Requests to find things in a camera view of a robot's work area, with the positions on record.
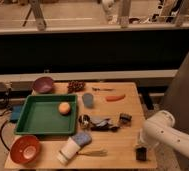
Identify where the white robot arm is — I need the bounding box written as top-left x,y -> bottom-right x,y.
138,110 -> 189,158

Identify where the blue sponge eraser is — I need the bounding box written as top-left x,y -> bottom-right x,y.
72,132 -> 92,147

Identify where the small black box object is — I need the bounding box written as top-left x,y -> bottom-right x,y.
119,113 -> 132,125

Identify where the orange carrot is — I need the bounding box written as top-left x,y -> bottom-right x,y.
105,94 -> 125,102

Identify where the small round dark object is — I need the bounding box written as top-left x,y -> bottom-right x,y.
78,115 -> 90,129

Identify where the white cylindrical cup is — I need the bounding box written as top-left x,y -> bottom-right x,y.
57,138 -> 80,165

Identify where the blue plastic cup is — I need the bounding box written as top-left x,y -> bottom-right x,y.
82,93 -> 94,108

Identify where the orange ball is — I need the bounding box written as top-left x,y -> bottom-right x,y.
58,102 -> 71,115

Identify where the bunch of dark grapes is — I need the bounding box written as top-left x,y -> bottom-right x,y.
67,81 -> 85,93

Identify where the green plastic tray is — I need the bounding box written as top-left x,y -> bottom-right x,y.
15,94 -> 77,136

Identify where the red bowl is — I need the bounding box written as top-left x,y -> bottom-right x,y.
10,135 -> 41,164

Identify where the purple bowl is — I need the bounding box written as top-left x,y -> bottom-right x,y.
32,76 -> 54,94

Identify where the blue power box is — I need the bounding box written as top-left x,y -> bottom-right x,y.
10,105 -> 22,123

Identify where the black cable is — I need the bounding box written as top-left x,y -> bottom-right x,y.
0,87 -> 12,151

